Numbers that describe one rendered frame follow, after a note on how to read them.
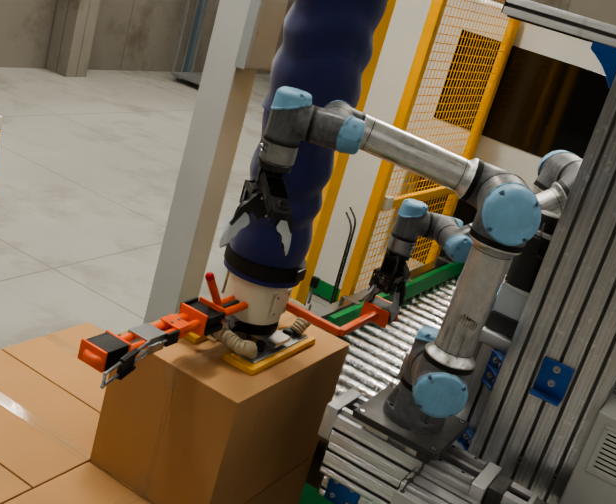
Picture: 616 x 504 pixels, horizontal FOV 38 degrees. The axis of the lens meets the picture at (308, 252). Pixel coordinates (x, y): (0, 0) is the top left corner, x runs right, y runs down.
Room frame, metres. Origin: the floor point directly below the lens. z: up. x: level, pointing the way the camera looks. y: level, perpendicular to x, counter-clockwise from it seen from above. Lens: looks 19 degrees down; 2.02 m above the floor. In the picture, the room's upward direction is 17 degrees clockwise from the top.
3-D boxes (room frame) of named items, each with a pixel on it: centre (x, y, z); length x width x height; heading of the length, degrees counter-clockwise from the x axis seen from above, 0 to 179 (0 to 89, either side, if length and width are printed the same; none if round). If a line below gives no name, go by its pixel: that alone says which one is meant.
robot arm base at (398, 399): (1.93, -0.36, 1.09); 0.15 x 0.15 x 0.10
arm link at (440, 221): (2.43, -0.35, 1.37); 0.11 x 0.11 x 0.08; 16
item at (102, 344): (1.74, 0.37, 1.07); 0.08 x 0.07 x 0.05; 155
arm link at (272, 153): (1.78, 0.12, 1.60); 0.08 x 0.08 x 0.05
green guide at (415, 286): (4.09, -0.49, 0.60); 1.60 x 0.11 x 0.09; 154
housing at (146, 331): (1.86, 0.31, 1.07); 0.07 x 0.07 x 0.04; 65
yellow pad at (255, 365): (2.24, 0.02, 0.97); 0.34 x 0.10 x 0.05; 155
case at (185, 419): (2.27, 0.11, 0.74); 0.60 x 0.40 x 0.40; 154
